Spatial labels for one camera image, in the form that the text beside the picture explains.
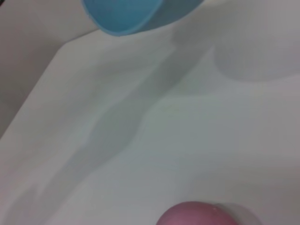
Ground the pink peach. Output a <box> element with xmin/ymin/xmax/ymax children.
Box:
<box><xmin>156</xmin><ymin>201</ymin><xmax>240</xmax><ymax>225</ymax></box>

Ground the blue bowl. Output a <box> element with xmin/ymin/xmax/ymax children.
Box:
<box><xmin>81</xmin><ymin>0</ymin><xmax>204</xmax><ymax>37</ymax></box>

